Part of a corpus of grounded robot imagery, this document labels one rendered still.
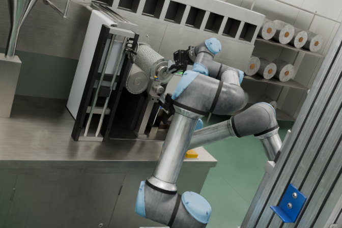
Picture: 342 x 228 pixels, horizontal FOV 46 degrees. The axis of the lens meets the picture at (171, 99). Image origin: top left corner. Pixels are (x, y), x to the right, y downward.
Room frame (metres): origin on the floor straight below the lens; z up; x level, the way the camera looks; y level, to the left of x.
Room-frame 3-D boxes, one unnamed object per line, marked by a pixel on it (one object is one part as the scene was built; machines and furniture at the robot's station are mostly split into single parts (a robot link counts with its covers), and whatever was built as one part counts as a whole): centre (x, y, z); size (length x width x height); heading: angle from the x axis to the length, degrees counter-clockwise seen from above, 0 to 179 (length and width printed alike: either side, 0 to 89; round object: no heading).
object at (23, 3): (1.65, 0.73, 1.19); 0.14 x 0.14 x 0.57
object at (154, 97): (1.95, 0.09, 1.05); 0.06 x 0.05 x 0.31; 38
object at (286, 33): (5.85, -1.12, 0.93); 1.83 x 0.53 x 1.85; 128
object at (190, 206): (1.24, -0.20, 0.98); 0.13 x 0.12 x 0.14; 89
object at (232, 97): (1.53, -0.21, 1.40); 0.49 x 0.11 x 0.12; 179
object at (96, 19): (1.93, 0.45, 1.17); 0.34 x 0.05 x 0.54; 38
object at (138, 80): (2.03, 0.26, 1.18); 0.26 x 0.12 x 0.12; 38
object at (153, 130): (2.14, 0.12, 0.92); 0.28 x 0.04 x 0.04; 38
